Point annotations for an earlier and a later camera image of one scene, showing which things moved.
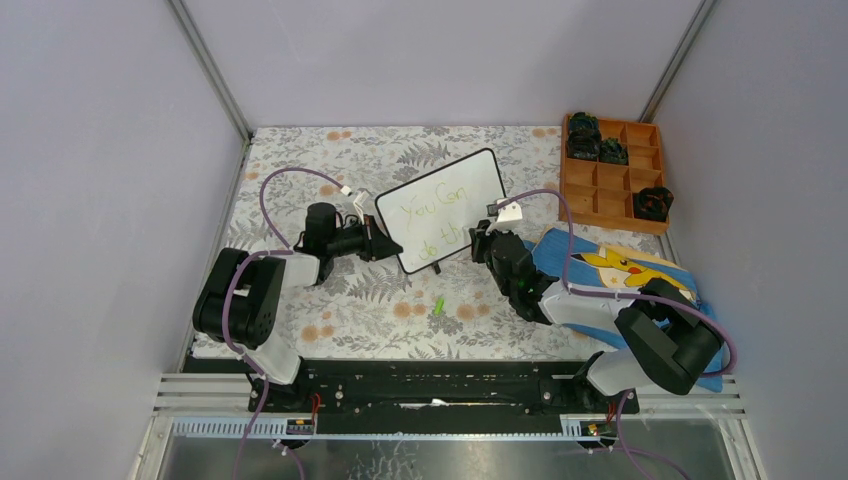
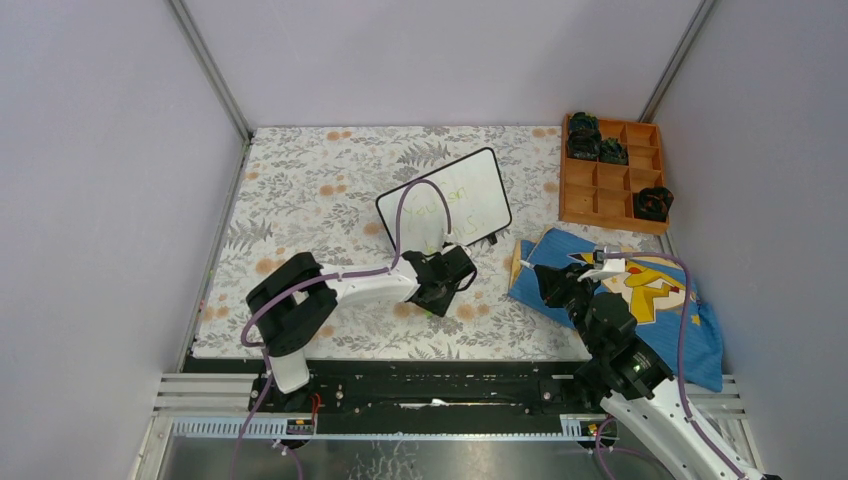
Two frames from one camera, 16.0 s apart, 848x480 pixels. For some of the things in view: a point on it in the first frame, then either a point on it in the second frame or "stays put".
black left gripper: (376, 245) -> (438, 307)
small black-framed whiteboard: (431, 217) stays put
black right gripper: (480, 239) -> (554, 282)
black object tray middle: (613, 151) stays put
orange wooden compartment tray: (598, 194) stays put
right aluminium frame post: (675, 65) stays put
